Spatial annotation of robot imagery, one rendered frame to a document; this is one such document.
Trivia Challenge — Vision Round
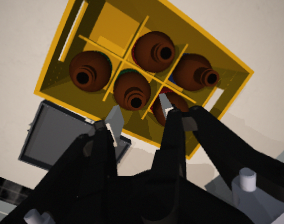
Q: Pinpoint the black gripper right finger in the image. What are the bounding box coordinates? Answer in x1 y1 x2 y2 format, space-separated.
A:
138 93 284 224

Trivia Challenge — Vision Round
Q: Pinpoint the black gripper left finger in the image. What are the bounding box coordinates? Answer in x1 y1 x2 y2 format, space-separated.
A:
0 105 124 224

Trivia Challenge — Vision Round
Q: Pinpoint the yellow divided crate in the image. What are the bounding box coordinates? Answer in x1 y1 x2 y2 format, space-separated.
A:
34 0 236 148

